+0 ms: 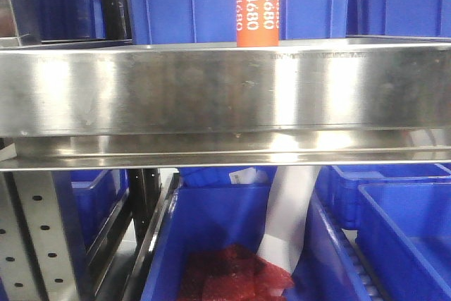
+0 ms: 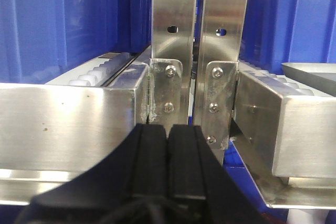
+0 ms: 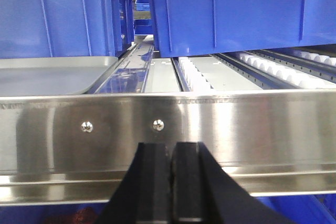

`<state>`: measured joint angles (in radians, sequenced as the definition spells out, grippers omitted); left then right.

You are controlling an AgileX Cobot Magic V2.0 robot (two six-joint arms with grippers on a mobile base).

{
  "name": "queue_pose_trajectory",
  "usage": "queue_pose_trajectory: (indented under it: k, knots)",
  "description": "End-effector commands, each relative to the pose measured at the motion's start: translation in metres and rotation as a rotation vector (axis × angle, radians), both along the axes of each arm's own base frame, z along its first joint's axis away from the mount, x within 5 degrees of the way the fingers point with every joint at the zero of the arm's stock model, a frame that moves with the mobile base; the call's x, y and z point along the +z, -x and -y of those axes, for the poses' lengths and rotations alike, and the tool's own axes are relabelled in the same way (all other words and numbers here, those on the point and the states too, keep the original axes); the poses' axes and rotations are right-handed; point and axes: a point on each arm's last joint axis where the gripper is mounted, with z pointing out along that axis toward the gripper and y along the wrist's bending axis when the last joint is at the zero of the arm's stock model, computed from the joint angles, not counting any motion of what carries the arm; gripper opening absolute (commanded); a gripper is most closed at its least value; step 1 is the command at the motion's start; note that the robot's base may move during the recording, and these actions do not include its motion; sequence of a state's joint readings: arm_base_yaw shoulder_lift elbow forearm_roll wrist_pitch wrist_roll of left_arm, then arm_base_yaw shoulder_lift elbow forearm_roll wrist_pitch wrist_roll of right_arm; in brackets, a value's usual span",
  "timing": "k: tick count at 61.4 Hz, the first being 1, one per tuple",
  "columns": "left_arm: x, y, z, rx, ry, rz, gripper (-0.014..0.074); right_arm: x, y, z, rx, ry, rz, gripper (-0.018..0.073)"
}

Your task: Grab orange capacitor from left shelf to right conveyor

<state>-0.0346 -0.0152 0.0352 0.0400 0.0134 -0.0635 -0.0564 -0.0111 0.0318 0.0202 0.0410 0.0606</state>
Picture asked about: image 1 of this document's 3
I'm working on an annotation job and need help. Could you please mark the orange cylindrical capacitor 4680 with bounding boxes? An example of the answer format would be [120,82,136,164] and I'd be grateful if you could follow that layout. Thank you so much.
[236,0,280,47]

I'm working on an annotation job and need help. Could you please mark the large blue bin behind capacitor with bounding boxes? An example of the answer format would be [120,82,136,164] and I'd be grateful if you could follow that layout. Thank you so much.
[123,0,353,45]

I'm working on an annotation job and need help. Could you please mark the stainless steel shelf tray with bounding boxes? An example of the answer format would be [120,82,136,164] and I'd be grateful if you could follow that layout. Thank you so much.
[1,36,450,171]

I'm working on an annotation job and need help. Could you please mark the blue bin with red bags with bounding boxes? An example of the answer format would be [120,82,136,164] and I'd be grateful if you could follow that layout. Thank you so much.
[141,186,381,300]

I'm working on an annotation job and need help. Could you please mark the white paper strip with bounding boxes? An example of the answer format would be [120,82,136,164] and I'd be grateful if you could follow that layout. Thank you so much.
[258,166,321,273]

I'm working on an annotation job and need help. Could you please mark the blue bin lower far right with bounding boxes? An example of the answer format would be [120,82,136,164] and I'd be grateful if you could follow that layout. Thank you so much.
[315,164,451,231]

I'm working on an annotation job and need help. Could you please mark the blue bin lower left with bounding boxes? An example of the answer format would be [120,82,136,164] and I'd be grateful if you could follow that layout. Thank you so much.
[70,169,128,249]

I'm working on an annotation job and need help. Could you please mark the blue bin upper left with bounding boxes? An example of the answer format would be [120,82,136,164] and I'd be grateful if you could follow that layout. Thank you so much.
[35,0,105,40]

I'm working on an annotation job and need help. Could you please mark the perforated steel shelf post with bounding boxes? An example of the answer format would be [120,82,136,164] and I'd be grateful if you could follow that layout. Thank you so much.
[1,171,94,300]

